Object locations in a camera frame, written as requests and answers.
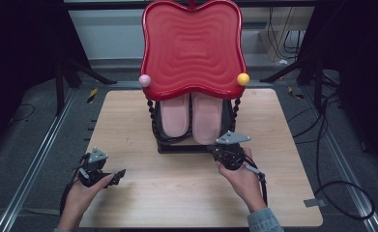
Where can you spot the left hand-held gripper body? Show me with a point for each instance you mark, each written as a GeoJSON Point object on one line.
{"type": "Point", "coordinates": [93, 167]}

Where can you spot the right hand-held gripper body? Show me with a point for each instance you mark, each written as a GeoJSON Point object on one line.
{"type": "Point", "coordinates": [230, 151]}

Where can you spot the pink slipper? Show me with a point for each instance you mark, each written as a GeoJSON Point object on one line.
{"type": "Point", "coordinates": [206, 119]}
{"type": "Point", "coordinates": [174, 117]}

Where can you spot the red-topped black shoe rack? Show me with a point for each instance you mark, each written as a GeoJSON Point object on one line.
{"type": "Point", "coordinates": [193, 48]}

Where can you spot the person's left hand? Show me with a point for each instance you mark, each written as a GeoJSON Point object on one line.
{"type": "Point", "coordinates": [80, 199]}

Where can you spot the person's right hand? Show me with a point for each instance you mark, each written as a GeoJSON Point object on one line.
{"type": "Point", "coordinates": [244, 183]}

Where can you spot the yellow-black tape strip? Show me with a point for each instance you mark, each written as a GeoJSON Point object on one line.
{"type": "Point", "coordinates": [295, 93]}
{"type": "Point", "coordinates": [92, 95]}

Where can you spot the black metal stand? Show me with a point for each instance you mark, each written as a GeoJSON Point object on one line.
{"type": "Point", "coordinates": [60, 83]}
{"type": "Point", "coordinates": [318, 80]}

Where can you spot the grey tape piece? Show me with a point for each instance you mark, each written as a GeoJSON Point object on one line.
{"type": "Point", "coordinates": [314, 202]}

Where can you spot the wooden cabinet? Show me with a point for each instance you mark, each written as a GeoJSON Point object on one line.
{"type": "Point", "coordinates": [275, 38]}

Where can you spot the metal floor rail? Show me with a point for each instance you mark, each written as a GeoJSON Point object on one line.
{"type": "Point", "coordinates": [32, 167]}
{"type": "Point", "coordinates": [347, 174]}

